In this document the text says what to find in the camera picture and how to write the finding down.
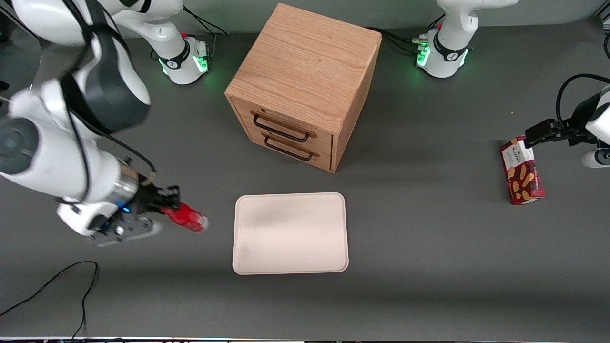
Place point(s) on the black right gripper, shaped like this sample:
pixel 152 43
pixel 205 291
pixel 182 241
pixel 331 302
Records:
pixel 147 198

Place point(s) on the red coke bottle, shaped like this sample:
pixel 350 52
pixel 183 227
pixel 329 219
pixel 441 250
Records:
pixel 188 219

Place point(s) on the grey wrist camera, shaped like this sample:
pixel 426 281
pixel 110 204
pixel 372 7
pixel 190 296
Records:
pixel 598 158
pixel 107 227

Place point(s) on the cream rectangular tray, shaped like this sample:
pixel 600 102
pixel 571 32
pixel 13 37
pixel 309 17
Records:
pixel 290 233

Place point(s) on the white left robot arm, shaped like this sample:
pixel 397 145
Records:
pixel 450 52

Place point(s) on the wooden drawer cabinet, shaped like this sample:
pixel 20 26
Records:
pixel 305 71

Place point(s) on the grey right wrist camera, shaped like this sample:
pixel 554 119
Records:
pixel 107 227

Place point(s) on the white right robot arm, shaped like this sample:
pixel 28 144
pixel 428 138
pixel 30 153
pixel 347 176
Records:
pixel 57 157

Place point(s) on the wooden drawer front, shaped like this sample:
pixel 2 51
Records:
pixel 321 161
pixel 324 143

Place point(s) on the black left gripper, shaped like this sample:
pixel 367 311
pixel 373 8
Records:
pixel 574 132

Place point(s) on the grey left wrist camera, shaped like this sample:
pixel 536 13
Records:
pixel 598 158

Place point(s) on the red shortbread cookie box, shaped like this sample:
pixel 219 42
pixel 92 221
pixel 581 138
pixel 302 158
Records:
pixel 523 176

